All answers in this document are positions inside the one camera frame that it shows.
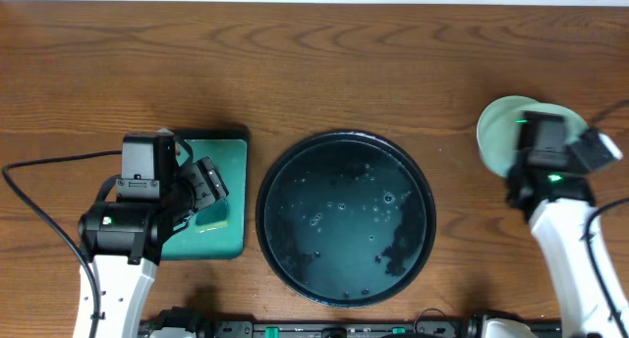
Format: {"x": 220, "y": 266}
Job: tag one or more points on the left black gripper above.
{"x": 198, "y": 185}

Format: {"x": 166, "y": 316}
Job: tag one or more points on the round black serving tray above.
{"x": 346, "y": 219}

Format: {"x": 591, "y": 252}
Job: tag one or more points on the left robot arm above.
{"x": 134, "y": 215}

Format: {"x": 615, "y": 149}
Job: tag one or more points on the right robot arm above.
{"x": 548, "y": 183}

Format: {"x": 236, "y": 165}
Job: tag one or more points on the mint green plate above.
{"x": 499, "y": 127}

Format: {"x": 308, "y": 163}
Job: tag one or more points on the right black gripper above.
{"x": 514, "y": 168}

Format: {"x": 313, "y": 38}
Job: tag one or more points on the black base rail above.
{"x": 180, "y": 322}

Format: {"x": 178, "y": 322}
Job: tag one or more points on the green scrubbing sponge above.
{"x": 214, "y": 217}

